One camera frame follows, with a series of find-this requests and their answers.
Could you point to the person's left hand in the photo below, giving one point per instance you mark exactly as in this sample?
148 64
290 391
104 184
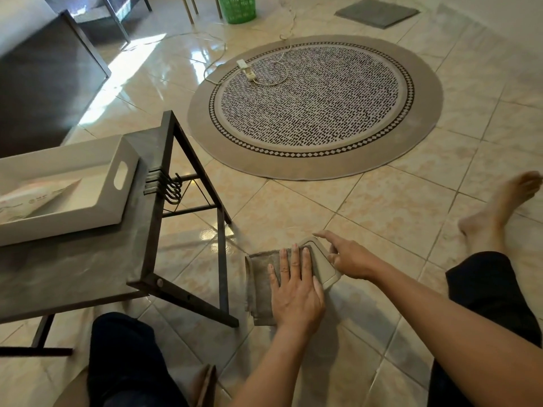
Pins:
297 300

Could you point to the person's right hand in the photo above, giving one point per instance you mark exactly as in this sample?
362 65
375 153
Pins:
354 260

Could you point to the person's left little finger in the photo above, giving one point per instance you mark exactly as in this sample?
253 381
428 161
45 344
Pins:
274 278

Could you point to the person's right thumb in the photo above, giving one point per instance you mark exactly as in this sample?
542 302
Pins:
333 260

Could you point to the person's left thumb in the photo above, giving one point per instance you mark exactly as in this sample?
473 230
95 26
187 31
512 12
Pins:
320 291

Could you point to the person's left middle finger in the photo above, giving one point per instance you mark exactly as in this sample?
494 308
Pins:
296 263

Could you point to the beige square lid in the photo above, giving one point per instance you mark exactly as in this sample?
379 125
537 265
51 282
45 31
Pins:
324 264

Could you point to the grey cloth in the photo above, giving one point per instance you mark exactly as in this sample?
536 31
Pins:
261 288

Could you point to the person's left forearm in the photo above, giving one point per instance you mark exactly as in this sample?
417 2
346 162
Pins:
275 368

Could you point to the person's right forearm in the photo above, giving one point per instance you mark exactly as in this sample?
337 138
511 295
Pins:
449 326

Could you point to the person's left foot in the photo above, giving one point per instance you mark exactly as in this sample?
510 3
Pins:
206 387

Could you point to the person's foot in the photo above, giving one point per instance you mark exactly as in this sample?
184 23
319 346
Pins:
496 211
206 387

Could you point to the black metal hook rack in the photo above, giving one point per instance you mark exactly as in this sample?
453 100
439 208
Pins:
163 188

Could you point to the round patterned beige rug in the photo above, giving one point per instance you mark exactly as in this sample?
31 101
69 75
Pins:
316 108

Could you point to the person's right leg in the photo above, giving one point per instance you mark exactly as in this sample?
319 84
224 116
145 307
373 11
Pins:
492 283

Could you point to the person's leg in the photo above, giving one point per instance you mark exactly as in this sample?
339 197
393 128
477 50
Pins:
127 360
492 283

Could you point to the person's left leg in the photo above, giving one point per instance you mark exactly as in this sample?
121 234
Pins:
127 360

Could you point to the person's right foot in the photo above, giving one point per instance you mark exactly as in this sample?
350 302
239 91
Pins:
496 211

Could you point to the white rectangular tray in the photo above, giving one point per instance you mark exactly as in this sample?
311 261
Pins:
106 182

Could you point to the white power strip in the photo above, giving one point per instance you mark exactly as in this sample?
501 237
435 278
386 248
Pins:
246 70

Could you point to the grey floor mat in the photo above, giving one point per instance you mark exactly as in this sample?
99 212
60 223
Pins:
376 12

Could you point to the white paper packet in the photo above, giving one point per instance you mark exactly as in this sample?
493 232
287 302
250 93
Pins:
34 199

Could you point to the green plastic basket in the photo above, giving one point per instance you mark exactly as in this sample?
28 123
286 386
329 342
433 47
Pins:
236 9

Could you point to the wooden chair legs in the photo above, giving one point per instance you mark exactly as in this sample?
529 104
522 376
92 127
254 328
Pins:
189 6

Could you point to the dark sofa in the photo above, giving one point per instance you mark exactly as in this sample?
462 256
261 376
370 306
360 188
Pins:
42 84

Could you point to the grey side table black frame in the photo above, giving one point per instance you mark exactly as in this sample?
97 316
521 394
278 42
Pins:
85 267

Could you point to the black metal frame table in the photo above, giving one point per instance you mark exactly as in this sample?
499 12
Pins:
114 16

